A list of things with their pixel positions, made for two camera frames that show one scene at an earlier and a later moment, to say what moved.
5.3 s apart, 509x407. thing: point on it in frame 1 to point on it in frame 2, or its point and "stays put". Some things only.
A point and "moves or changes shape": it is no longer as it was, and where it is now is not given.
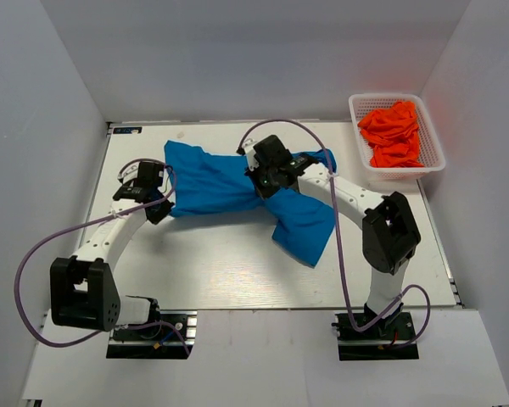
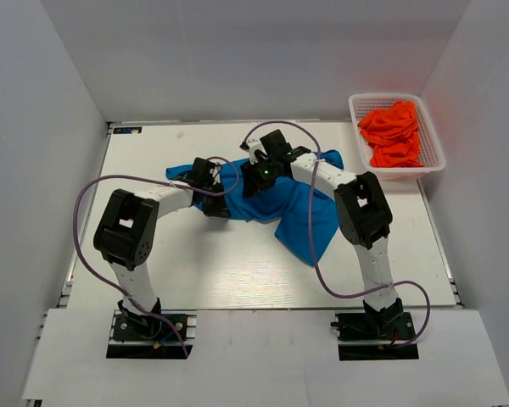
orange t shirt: x=392 y=133 stays put
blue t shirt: x=302 y=218 moves or changes shape
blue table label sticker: x=126 y=130 stays put
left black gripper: x=159 y=215 to x=220 y=209
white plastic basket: x=395 y=137 stays put
